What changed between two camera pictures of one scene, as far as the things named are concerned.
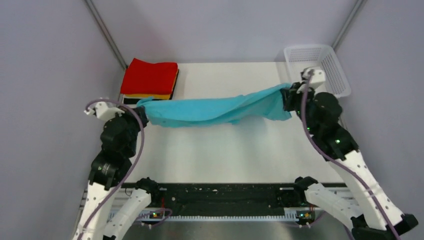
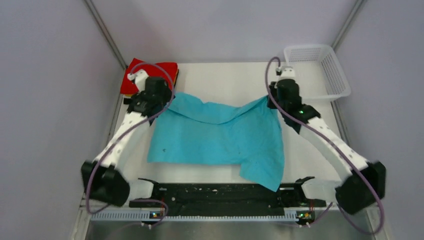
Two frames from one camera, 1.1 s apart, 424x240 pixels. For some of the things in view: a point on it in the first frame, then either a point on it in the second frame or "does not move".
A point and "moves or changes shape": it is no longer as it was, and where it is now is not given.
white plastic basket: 300,57 does not move
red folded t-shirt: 142,77 does not move
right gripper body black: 293,102 -> 275,95
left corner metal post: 103,26 does not move
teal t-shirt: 263,102 moves or changes shape
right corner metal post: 356,10 does not move
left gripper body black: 134,123 -> 165,98
